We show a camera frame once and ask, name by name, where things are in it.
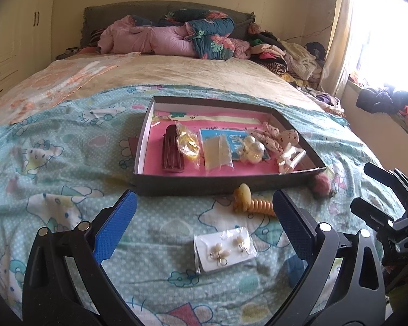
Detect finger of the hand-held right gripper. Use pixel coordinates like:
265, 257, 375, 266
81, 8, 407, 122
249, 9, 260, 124
364, 162, 408, 198
350, 198, 408, 234

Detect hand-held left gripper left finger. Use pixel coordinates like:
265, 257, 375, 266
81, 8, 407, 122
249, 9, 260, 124
22, 190, 143, 326

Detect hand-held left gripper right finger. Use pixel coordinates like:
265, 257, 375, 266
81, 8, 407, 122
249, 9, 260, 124
268, 189, 386, 326

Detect white hair claw clip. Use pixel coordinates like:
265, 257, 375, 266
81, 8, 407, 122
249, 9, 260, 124
277, 144, 307, 174

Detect pink polka dot hair bow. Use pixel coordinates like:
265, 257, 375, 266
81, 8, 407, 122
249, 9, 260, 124
258, 121, 300, 153

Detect dark box with pink lining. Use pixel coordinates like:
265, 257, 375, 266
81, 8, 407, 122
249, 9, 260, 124
133, 95, 327, 198

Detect brown hair claw clip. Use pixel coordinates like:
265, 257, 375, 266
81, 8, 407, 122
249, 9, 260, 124
161, 124, 185, 174

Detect clear plastic packet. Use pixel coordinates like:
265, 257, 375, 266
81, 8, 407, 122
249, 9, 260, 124
200, 134, 234, 174

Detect yellow hair ties packet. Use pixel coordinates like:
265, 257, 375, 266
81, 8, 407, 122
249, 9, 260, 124
176, 122, 203, 170

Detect yellow spiral hair clip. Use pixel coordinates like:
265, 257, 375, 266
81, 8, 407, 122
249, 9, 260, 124
233, 183, 277, 218

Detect pink fuzzy pom pom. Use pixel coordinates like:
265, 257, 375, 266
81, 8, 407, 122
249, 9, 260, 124
312, 173, 333, 197

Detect cartoon cat print blanket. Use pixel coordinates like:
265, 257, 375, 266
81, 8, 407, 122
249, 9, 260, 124
0, 84, 408, 326

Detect dark clothes on windowsill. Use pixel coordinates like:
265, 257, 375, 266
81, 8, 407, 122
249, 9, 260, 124
356, 86, 408, 116

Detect pearl earrings card packet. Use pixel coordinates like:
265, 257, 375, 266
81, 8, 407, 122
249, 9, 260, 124
194, 228, 259, 275

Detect crumpled purple and white clothes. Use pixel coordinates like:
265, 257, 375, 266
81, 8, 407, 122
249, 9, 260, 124
299, 86, 351, 123

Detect cream curtain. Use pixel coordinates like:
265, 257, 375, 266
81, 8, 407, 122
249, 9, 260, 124
318, 0, 356, 101

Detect pile of clothes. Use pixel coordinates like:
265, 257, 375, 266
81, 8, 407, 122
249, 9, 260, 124
246, 24, 327, 87

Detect pink floral print sheet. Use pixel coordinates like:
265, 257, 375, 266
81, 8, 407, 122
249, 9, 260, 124
0, 52, 141, 130

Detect beige bedspread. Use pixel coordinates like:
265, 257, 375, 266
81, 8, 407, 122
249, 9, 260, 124
0, 52, 327, 133

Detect dark nightstand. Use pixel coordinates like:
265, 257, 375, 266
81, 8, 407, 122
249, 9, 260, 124
56, 47, 80, 60

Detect pink quilt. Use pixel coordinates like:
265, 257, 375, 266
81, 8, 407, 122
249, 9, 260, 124
97, 15, 252, 58

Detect dark floral quilt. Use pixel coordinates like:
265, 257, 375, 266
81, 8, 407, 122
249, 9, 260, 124
129, 10, 237, 60

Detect grey padded headboard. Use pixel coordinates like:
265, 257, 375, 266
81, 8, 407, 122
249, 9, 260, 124
80, 2, 255, 49

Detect cream built-in wardrobe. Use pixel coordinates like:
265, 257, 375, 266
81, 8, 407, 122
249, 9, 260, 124
0, 0, 60, 106

